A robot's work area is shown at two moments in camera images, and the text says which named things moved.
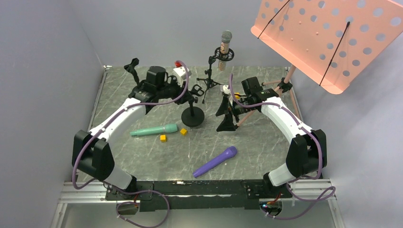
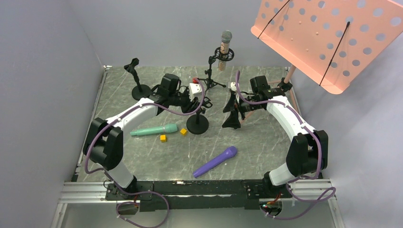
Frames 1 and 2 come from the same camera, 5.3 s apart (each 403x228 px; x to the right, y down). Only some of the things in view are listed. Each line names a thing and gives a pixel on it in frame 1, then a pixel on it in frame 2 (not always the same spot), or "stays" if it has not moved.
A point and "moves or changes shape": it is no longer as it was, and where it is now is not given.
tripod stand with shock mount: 218,56 stays
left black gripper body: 187,93 -> 191,102
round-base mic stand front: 194,116 moves or changes shape
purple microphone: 230,153 stays
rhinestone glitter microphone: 226,37 stays
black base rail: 199,195 stays
